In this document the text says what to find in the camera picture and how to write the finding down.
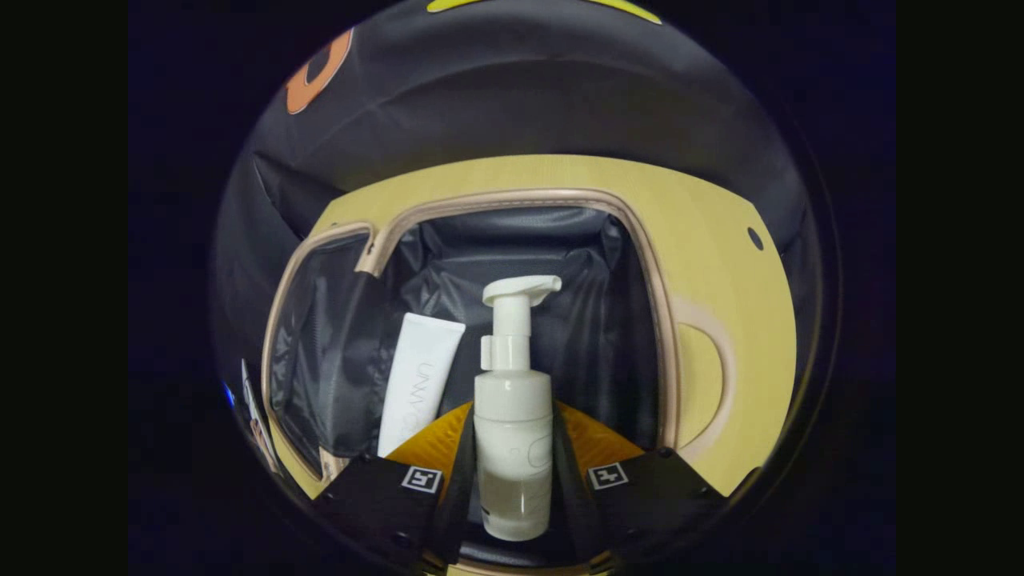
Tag black backdrop cloth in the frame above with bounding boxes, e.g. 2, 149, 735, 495
214, 0, 825, 385

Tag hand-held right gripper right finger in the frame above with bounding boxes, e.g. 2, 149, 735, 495
550, 400, 730, 567

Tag white squeeze tube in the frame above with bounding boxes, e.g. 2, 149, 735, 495
377, 312, 467, 459

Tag white printed object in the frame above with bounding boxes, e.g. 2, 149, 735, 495
240, 358, 282, 474

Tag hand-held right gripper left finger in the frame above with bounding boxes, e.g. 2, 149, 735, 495
310, 400, 478, 573

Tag white pump bottle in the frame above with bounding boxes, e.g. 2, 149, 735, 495
473, 274, 563, 542

